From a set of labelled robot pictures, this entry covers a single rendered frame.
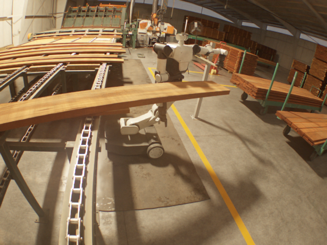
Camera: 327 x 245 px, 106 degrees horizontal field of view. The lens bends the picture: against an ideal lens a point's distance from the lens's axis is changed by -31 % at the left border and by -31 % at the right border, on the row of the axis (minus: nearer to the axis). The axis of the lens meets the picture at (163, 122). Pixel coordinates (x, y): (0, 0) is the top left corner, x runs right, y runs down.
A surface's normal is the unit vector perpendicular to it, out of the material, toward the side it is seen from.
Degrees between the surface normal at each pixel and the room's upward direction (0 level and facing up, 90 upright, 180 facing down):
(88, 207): 0
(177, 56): 86
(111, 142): 0
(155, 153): 90
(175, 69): 99
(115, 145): 90
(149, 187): 0
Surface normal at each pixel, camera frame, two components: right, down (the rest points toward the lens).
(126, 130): 0.27, 0.53
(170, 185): 0.15, -0.84
